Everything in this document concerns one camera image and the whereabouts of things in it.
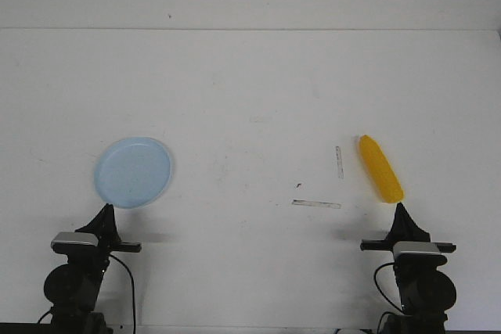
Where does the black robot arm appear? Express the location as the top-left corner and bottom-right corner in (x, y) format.
(43, 203), (142, 333)
(360, 203), (457, 333)

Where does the vertical clear tape strip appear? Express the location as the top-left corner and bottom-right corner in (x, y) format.
(335, 146), (344, 179)

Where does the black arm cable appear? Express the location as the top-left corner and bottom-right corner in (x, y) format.
(373, 262), (404, 310)
(108, 254), (137, 334)

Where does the light blue round plate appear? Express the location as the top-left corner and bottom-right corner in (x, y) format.
(93, 137), (174, 209)

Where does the yellow corn cob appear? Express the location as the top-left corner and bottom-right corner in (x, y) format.
(359, 135), (405, 203)

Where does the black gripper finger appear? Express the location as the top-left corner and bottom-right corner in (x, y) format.
(400, 203), (430, 239)
(84, 203), (117, 239)
(390, 203), (403, 239)

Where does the horizontal clear tape strip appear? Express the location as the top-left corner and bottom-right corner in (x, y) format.
(291, 199), (341, 209)

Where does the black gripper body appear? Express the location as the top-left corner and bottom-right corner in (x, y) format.
(74, 228), (142, 268)
(360, 233), (456, 253)

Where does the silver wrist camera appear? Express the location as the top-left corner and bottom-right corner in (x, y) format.
(392, 241), (447, 266)
(50, 232), (99, 255)

